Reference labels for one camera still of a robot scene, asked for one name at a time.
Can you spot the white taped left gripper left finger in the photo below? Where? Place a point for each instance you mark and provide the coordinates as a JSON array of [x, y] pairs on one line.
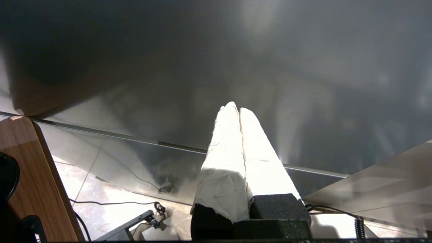
[[222, 162]]

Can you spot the wooden desk top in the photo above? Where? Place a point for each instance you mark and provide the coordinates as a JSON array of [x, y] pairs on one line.
[[33, 168]]

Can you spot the black curved bracket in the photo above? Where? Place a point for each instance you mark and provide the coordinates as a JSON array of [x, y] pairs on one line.
[[32, 226]]

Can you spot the stainless steel appliance door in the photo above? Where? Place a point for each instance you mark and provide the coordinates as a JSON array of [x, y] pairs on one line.
[[168, 67]]

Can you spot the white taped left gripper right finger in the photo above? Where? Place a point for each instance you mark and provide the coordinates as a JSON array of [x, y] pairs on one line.
[[263, 162]]

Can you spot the grey flat panel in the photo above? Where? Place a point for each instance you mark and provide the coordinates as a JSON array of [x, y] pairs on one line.
[[388, 192]]

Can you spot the black round chair part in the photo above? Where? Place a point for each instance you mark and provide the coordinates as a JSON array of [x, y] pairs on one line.
[[7, 177]]

